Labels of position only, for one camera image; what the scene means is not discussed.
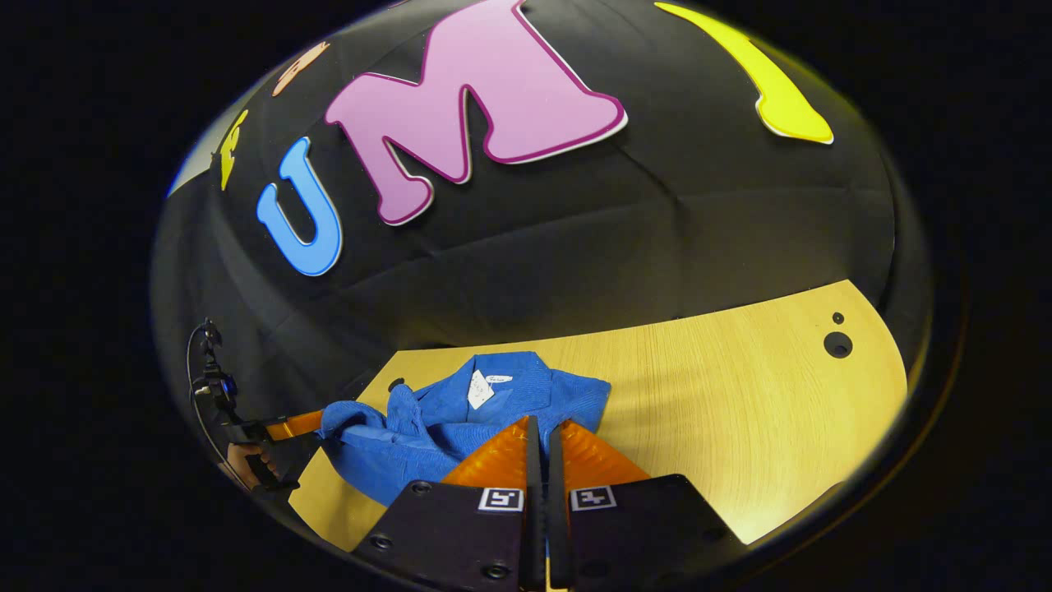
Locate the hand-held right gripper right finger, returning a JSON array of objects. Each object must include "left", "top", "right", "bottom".
[{"left": 547, "top": 418, "right": 742, "bottom": 592}]

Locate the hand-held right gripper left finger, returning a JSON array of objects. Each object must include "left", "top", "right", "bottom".
[{"left": 352, "top": 415, "right": 547, "bottom": 592}]

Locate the blue jacket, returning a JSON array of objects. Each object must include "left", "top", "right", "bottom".
[{"left": 316, "top": 351, "right": 614, "bottom": 507}]

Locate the thin black cable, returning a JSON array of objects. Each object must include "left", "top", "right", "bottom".
[{"left": 186, "top": 325, "right": 251, "bottom": 491}]

